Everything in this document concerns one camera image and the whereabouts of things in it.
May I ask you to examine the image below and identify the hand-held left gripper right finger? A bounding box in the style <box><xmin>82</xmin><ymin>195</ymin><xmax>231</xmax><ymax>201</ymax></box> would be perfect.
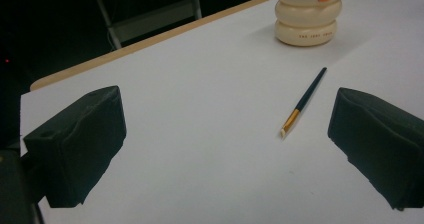
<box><xmin>327</xmin><ymin>86</ymin><xmax>424</xmax><ymax>212</ymax></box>

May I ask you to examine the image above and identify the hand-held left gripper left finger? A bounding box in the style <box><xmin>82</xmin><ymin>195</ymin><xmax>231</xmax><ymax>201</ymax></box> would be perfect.
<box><xmin>22</xmin><ymin>85</ymin><xmax>128</xmax><ymax>209</ymax></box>

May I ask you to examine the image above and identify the dark-handled makeup brush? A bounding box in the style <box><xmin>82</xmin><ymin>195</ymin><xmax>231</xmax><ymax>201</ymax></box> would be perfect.
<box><xmin>279</xmin><ymin>66</ymin><xmax>328</xmax><ymax>140</ymax></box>

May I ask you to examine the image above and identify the cream duck-shaped holder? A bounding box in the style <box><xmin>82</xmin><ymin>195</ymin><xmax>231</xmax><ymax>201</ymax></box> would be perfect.
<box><xmin>273</xmin><ymin>0</ymin><xmax>349</xmax><ymax>47</ymax></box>

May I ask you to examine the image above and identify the metal folding chair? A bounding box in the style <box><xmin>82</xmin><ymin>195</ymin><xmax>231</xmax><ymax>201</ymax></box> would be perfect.
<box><xmin>92</xmin><ymin>0</ymin><xmax>203</xmax><ymax>50</ymax></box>

